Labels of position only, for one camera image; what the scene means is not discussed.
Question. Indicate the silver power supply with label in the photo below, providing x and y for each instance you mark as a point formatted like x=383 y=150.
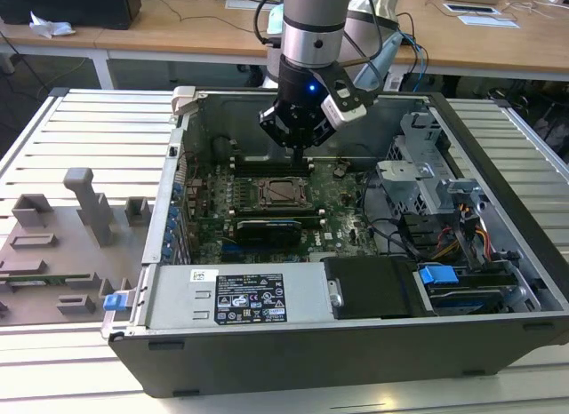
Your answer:
x=178 y=294

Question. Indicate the silver coin battery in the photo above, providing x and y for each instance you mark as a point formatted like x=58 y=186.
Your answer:
x=340 y=169

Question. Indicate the CPU with silver top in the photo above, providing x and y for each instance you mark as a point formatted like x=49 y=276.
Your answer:
x=282 y=193

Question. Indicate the crumpled white paper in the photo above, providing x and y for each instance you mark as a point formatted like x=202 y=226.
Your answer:
x=49 y=25

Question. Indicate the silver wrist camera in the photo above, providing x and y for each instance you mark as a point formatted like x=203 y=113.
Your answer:
x=340 y=112

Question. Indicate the green motherboard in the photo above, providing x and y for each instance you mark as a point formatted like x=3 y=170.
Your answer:
x=342 y=209

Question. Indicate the hard disk in blue carrier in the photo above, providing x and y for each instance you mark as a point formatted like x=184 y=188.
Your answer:
x=438 y=278

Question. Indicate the RAM slot with white clips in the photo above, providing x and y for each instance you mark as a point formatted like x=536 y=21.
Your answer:
x=313 y=219
x=266 y=167
x=266 y=160
x=311 y=212

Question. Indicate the beige case latch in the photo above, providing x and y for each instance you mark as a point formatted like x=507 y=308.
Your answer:
x=182 y=98

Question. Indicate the blue case latch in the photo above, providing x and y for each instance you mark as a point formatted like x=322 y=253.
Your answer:
x=113 y=302

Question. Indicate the black box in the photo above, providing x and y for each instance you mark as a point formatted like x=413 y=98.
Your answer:
x=66 y=5

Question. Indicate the wooden desk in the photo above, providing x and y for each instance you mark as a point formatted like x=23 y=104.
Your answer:
x=489 y=50
x=133 y=36

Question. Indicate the grey parts rack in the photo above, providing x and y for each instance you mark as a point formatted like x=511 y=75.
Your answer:
x=44 y=254

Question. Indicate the dark grey PC case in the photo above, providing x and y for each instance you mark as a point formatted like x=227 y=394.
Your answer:
x=311 y=360

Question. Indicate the CPU socket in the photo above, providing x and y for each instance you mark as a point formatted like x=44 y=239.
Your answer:
x=253 y=201

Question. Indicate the blue card retention clip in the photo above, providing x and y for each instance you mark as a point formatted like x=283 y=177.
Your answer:
x=172 y=215
x=170 y=229
x=168 y=247
x=177 y=191

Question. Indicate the black plastic bay cover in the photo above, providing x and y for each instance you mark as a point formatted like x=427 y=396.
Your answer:
x=373 y=285

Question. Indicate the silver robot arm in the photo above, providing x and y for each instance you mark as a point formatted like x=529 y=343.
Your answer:
x=311 y=32

